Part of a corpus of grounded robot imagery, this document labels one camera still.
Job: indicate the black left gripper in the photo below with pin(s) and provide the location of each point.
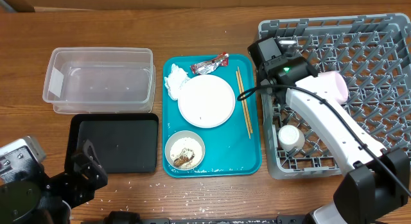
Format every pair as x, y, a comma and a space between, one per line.
92, 166

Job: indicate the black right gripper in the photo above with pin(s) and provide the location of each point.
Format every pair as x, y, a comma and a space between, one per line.
268, 77

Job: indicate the pink bowl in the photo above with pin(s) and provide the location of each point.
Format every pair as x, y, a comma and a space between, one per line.
333, 84

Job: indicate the beige cup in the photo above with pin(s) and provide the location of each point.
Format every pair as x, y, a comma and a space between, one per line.
290, 138

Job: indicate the white round plate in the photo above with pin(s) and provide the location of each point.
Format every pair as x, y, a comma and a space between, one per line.
206, 101

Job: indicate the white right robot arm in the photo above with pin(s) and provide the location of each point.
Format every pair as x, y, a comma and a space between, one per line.
376, 179

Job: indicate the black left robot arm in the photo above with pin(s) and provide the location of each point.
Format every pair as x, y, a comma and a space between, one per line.
29, 195

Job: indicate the grey dishwasher rack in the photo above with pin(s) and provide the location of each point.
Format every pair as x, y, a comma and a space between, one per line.
372, 53

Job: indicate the wooden chopstick right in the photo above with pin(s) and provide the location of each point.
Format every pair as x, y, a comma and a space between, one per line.
247, 106

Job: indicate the wooden chopstick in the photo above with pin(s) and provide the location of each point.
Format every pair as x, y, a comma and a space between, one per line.
244, 104
247, 106

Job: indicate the wooden chopstick left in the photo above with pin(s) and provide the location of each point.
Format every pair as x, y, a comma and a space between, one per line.
244, 104

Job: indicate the black tray bin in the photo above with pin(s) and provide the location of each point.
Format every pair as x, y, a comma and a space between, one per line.
123, 143

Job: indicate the red silver snack wrapper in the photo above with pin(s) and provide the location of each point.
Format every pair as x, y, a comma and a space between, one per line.
208, 66

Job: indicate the clear plastic bin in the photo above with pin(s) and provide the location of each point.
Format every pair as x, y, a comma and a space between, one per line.
100, 80

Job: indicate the teal serving tray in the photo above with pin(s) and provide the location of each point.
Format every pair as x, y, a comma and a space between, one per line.
228, 149

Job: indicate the grey bowl with food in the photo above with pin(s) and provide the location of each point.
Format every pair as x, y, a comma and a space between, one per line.
184, 150

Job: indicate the crumpled white napkin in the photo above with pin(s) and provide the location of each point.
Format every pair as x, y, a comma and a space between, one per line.
175, 81

